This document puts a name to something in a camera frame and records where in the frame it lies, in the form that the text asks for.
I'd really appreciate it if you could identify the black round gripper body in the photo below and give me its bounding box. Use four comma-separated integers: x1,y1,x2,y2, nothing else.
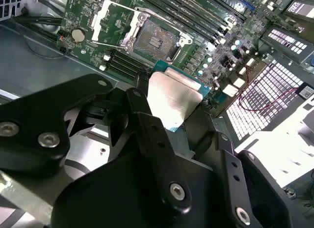
51,149,229,228

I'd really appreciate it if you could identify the thin wire locking lever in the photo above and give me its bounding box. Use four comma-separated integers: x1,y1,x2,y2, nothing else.
133,6,151,15

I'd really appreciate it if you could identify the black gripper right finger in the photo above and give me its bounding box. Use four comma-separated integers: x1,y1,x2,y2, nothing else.
195,131,296,228

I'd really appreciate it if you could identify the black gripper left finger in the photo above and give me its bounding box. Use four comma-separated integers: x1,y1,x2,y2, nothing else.
0,73,192,215

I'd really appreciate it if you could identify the metal socket cover frame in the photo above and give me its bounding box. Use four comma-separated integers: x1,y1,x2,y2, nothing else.
91,0,147,52

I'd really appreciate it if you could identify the silver-topped CPU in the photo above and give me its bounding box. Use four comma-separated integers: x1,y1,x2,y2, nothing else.
147,59,211,134

